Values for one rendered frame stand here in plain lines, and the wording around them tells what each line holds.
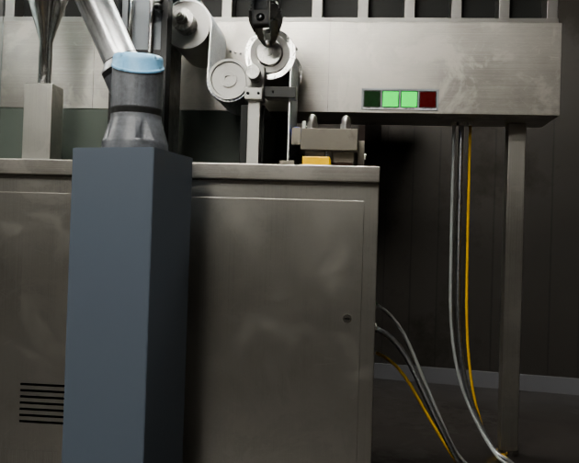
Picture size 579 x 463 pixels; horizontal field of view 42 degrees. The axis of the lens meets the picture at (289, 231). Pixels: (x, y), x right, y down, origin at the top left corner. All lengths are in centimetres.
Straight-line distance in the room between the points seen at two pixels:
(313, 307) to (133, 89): 69
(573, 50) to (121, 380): 306
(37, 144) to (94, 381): 96
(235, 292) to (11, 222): 62
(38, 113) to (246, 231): 85
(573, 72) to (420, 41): 166
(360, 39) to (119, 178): 117
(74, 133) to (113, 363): 119
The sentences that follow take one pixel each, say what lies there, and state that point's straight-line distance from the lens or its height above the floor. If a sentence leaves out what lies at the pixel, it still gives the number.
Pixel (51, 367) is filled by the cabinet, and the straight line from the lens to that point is 209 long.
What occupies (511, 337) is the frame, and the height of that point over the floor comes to 41.
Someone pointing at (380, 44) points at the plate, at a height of 137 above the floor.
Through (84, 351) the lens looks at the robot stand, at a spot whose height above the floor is 45.
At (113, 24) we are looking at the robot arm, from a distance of 194.
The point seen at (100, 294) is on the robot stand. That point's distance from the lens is 170.
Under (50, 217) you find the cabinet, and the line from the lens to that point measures 207.
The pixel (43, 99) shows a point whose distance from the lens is 247.
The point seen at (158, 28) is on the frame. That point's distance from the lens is 223.
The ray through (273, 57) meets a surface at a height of 123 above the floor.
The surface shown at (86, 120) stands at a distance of 270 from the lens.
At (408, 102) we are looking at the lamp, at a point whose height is 117.
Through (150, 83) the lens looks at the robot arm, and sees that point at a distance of 176.
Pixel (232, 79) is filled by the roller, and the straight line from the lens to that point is 226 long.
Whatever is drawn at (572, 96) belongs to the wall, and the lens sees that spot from 411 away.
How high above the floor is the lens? 70
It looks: 1 degrees up
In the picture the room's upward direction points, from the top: 2 degrees clockwise
